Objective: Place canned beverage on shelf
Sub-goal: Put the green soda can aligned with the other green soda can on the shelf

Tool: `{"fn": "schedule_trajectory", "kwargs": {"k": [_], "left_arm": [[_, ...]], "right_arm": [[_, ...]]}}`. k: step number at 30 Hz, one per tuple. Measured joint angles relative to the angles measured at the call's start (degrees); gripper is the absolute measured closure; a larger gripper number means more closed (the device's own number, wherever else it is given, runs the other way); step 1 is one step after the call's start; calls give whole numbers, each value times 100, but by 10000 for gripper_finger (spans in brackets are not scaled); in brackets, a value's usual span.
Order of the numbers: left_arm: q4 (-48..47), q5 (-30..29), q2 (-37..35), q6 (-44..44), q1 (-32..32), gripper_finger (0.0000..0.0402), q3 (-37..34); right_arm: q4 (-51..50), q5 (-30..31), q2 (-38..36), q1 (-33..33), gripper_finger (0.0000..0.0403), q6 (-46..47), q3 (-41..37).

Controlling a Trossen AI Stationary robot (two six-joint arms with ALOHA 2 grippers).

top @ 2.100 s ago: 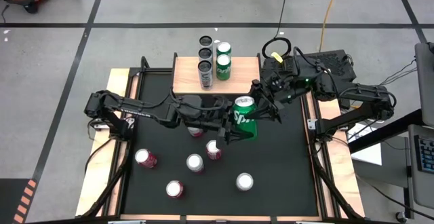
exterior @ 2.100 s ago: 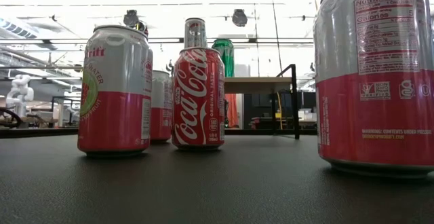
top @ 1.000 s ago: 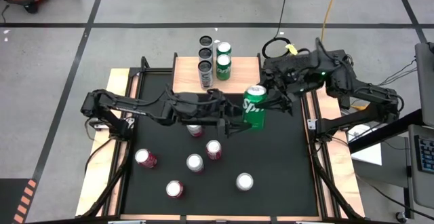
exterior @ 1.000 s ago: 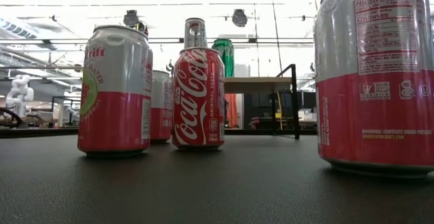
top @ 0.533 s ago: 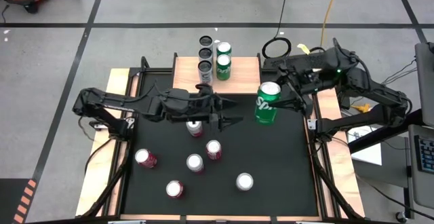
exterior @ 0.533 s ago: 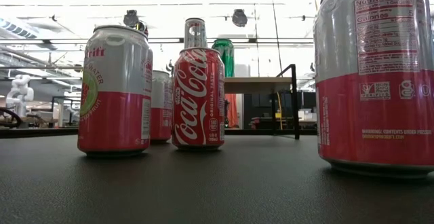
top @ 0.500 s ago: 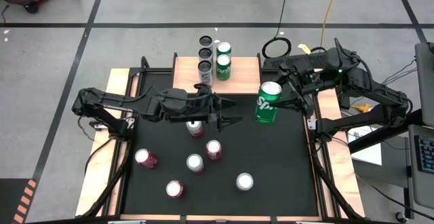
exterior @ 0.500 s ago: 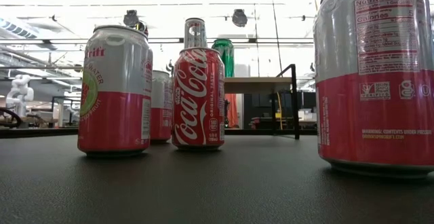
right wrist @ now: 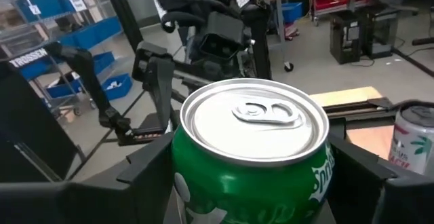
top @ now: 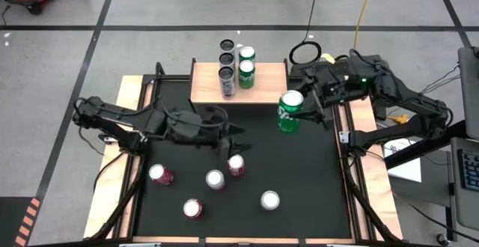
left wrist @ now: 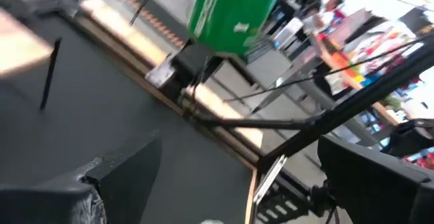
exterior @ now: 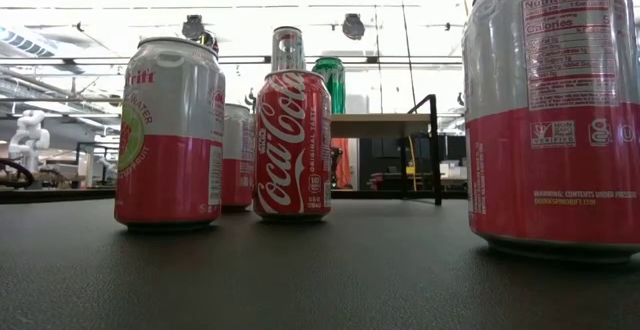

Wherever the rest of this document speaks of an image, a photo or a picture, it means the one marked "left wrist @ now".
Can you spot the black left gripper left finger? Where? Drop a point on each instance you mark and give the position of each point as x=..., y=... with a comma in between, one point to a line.
x=68, y=203

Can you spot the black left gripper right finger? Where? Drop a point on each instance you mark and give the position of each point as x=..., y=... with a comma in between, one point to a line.
x=383, y=197

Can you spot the green Sprite can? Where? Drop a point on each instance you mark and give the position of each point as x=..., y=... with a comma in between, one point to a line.
x=230, y=13

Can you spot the wooden shelf with black legs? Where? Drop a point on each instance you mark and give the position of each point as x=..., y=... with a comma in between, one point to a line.
x=20, y=47

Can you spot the black box white labels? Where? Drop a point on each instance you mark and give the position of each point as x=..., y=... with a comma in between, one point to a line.
x=281, y=207

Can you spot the silver aluminium bar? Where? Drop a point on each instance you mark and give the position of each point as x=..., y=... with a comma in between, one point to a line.
x=271, y=176

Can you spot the colourful printed banner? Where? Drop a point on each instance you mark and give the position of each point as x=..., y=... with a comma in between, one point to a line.
x=373, y=47

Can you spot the person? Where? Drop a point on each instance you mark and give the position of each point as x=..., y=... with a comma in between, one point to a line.
x=325, y=17

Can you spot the black hazard-edged floor mat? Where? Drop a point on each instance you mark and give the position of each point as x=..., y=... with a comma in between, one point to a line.
x=162, y=13

